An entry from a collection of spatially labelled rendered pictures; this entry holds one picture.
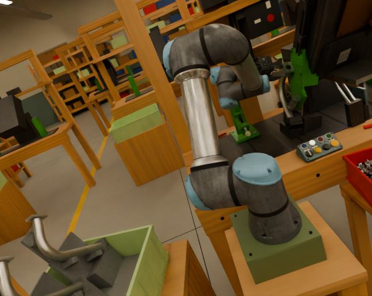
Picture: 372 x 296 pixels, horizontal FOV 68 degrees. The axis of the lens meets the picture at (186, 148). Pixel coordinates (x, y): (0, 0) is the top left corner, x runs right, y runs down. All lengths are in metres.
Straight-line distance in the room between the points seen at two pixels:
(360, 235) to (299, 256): 0.53
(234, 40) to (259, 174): 0.39
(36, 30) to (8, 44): 1.11
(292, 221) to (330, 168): 0.47
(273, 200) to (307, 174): 0.47
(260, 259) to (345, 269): 0.22
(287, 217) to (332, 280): 0.19
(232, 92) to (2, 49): 11.31
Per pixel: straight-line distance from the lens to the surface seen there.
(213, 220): 1.19
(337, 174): 1.28
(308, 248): 0.86
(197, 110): 0.81
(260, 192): 0.75
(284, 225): 0.82
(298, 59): 1.34
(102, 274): 1.13
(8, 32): 12.05
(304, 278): 0.89
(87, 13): 11.32
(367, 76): 1.27
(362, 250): 1.43
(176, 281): 1.09
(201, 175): 0.78
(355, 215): 1.28
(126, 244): 1.18
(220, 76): 1.25
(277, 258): 0.85
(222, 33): 0.85
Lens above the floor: 1.56
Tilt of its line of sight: 23 degrees down
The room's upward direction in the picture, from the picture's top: 24 degrees counter-clockwise
